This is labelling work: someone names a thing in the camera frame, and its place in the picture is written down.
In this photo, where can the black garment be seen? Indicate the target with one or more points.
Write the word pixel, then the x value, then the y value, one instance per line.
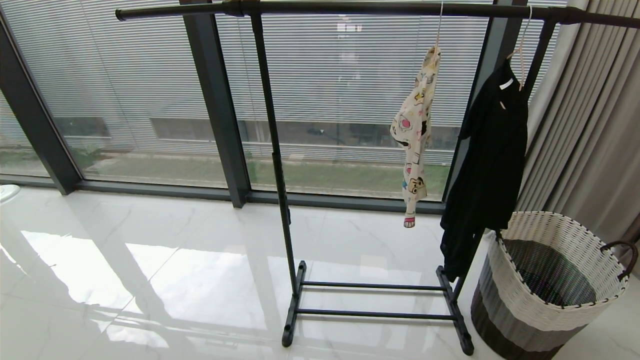
pixel 490 170

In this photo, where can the window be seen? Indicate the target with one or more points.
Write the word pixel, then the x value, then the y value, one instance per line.
pixel 125 75

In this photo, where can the black clothes rack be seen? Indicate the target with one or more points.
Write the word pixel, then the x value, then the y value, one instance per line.
pixel 350 7

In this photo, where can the cream printed garment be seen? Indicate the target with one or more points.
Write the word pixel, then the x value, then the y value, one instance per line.
pixel 415 135

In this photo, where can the white laundry basket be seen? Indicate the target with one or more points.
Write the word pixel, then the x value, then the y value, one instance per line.
pixel 550 310

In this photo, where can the white round table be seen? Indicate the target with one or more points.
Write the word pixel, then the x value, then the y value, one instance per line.
pixel 7 192

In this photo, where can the beige curtain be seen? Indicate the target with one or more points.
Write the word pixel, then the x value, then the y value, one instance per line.
pixel 600 125

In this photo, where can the pink clothes hanger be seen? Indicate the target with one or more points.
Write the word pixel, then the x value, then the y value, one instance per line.
pixel 440 25
pixel 521 55

